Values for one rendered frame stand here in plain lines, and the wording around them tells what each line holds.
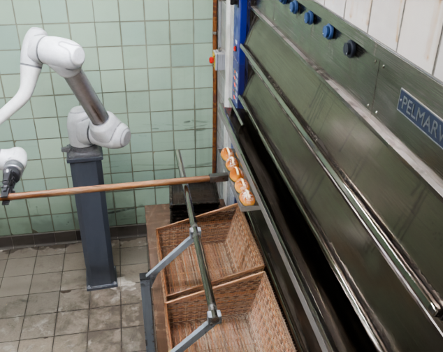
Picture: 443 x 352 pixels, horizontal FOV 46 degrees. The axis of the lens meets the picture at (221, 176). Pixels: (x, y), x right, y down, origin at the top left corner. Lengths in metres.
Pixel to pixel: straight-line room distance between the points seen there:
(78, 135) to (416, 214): 2.23
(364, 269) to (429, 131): 0.48
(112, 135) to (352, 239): 1.73
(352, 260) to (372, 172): 0.28
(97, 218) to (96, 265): 0.36
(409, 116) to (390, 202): 0.21
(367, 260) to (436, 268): 0.36
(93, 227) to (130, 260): 0.60
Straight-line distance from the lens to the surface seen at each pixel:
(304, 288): 1.51
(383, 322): 1.38
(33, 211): 4.04
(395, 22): 1.24
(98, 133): 2.92
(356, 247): 1.51
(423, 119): 1.16
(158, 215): 3.30
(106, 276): 3.63
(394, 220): 1.25
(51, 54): 2.57
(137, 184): 2.41
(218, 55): 3.17
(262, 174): 2.08
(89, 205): 3.29
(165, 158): 3.79
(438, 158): 1.12
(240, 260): 2.79
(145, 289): 2.31
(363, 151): 1.41
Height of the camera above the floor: 2.44
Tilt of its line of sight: 30 degrees down
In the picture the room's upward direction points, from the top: 1 degrees clockwise
